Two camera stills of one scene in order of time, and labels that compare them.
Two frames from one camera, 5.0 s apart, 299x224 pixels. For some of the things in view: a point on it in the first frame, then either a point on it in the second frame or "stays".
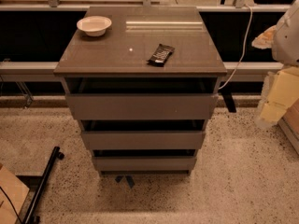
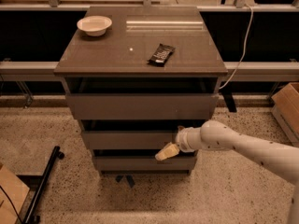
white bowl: [93, 25] stays
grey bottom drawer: [145, 163] stays
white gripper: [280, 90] to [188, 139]
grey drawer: [143, 140] stays
